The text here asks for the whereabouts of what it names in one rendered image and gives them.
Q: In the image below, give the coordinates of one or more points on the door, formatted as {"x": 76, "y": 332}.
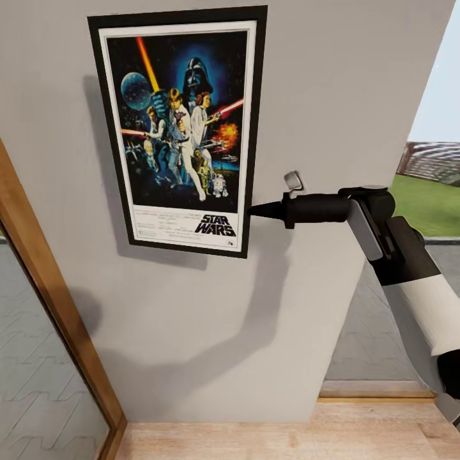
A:
{"x": 56, "y": 401}

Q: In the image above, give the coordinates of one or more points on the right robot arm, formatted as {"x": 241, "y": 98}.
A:
{"x": 425, "y": 308}

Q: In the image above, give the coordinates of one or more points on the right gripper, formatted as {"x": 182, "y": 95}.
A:
{"x": 309, "y": 208}

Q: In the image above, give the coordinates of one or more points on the fixed window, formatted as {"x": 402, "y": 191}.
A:
{"x": 369, "y": 363}

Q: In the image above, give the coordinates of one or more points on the poster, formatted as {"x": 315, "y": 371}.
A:
{"x": 181, "y": 92}

